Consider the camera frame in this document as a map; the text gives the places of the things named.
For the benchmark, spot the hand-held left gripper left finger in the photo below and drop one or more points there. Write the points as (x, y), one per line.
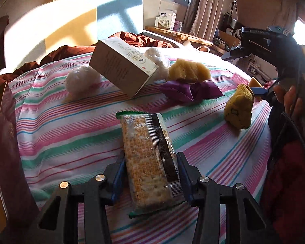
(118, 180)

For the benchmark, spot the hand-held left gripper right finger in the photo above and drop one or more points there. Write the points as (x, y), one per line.
(183, 172)

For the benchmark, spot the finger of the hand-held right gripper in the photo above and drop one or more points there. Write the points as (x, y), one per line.
(235, 54)
(259, 91)

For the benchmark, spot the yellow sock with logo patch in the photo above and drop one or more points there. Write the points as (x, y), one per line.
(239, 109)

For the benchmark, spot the cracker packet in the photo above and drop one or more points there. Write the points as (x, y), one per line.
(147, 157)

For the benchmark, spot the white carton with gold print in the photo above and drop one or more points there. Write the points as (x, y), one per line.
(117, 66)

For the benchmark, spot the person's right hand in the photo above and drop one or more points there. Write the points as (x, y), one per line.
(289, 101)

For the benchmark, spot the orange wedge-shaped object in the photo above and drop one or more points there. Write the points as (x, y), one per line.
(254, 82)

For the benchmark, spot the pink comb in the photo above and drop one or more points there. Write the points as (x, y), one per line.
(240, 77)

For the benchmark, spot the cluttered shelf unit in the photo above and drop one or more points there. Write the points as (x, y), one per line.
(228, 30)

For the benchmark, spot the yellow fuzzy sock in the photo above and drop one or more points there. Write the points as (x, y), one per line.
(188, 70)

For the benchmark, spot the beige curtain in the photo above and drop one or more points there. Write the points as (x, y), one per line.
(208, 10)

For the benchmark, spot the purple cloth pouch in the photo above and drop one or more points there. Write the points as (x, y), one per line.
(193, 91)

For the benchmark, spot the wooden side table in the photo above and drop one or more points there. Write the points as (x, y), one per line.
(178, 34)

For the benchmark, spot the white product carton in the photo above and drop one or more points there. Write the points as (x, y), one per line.
(166, 20)

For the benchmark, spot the white fluffy ball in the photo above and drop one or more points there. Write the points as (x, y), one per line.
(81, 80)
(158, 61)

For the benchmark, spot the small white bottle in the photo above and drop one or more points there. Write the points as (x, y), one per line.
(156, 21)

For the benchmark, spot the maroon blanket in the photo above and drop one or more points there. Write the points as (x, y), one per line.
(142, 39)

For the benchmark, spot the person's red garment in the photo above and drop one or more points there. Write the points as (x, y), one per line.
(292, 183)

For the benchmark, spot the pale bed headboard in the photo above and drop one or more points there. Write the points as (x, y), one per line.
(66, 25)

